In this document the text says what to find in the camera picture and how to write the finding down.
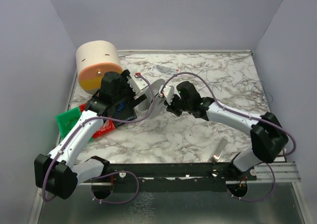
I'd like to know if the grey plastic cable spool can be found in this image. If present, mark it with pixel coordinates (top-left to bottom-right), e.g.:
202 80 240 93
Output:
138 79 165 119

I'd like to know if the thin blue wire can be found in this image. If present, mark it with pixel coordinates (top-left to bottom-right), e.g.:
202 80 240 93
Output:
184 65 275 103

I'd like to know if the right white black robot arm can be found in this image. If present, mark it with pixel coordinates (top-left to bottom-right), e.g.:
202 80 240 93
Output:
163 81 288 172

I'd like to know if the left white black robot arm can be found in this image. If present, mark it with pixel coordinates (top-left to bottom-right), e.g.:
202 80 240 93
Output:
34 70 151 202

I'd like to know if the black plastic bin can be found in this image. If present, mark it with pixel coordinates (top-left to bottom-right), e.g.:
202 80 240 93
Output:
111 101 137 121

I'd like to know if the red plastic bin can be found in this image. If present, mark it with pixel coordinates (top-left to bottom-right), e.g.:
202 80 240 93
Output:
75 103 115 142

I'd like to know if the packaged protractor ruler set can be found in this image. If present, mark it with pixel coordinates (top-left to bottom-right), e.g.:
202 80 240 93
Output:
150 64 180 77

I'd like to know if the beige layered cylinder model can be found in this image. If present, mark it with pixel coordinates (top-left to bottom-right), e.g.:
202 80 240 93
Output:
75 40 123 94

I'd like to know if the grey metal clip tool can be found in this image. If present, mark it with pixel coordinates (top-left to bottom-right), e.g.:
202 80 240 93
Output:
209 138 228 164

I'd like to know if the green plastic bin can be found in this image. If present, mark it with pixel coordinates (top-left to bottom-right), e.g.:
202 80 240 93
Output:
55 108 79 139

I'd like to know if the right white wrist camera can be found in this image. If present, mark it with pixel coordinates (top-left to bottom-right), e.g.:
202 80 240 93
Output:
158 85 175 105

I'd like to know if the green tangled wire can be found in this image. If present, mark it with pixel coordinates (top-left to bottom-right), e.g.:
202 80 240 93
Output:
64 116 79 130

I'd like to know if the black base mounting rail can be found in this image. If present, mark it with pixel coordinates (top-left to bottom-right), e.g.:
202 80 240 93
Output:
85 163 257 193

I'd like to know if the aluminium extrusion frame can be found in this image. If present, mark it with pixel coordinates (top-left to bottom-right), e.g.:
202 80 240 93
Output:
37 161 302 186

